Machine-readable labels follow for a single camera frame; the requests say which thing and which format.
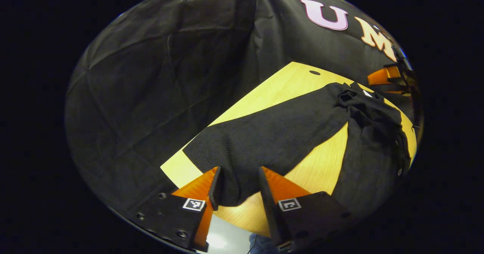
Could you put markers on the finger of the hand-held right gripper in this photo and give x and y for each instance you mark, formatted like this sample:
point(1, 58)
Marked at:
point(383, 76)

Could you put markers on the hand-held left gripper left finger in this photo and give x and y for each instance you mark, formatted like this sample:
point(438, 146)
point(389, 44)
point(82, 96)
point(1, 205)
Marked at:
point(215, 189)

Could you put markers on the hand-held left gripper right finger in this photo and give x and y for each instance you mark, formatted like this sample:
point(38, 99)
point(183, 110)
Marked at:
point(266, 201)

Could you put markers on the black shirt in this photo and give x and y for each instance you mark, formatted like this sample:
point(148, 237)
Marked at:
point(283, 140)

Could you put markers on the person's blue trousers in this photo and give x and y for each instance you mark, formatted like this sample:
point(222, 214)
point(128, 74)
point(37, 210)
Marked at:
point(262, 244)

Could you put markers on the black backdrop cloth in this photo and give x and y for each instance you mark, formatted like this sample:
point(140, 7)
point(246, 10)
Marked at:
point(151, 95)

